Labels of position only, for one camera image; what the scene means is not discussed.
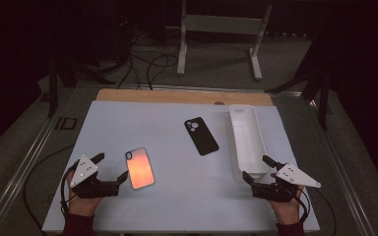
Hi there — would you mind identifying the black looped floor cable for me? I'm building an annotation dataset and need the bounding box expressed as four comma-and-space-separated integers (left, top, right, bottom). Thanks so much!
146, 53, 180, 90

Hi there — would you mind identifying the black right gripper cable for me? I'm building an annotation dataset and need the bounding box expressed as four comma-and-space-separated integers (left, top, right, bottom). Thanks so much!
294, 186, 311, 224

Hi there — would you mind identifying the person's left hand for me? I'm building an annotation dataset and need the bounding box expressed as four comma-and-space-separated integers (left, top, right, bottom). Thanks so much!
66, 170, 103, 217

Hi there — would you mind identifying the black tripod stand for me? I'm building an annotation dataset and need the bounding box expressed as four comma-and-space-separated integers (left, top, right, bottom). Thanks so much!
46, 19, 116, 119
265, 32, 335, 131

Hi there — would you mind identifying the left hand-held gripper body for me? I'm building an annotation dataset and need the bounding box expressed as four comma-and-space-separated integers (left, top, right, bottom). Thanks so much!
69, 154, 121, 200

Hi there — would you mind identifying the black phone case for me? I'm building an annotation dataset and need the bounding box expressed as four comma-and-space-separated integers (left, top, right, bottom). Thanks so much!
183, 116, 220, 156

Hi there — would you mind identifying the person's right hand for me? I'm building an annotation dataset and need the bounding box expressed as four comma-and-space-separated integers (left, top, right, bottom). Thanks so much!
268, 185, 306, 226

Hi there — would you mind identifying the white metal stand frame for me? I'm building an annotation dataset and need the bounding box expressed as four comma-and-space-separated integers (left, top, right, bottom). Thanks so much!
176, 0, 274, 82

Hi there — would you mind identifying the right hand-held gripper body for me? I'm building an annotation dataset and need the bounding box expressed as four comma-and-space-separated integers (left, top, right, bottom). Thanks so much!
251, 161, 322, 204

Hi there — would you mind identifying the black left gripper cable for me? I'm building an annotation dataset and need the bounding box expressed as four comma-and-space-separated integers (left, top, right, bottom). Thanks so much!
60, 162, 81, 215

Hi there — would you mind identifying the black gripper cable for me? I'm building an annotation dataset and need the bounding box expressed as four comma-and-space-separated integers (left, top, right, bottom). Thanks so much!
294, 186, 311, 224
60, 162, 81, 215

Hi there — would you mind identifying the white table mat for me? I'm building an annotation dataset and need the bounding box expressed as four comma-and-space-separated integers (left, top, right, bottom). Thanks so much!
41, 100, 321, 234

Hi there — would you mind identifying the white plastic tray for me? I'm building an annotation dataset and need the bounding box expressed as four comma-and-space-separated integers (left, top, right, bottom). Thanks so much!
227, 103, 273, 184

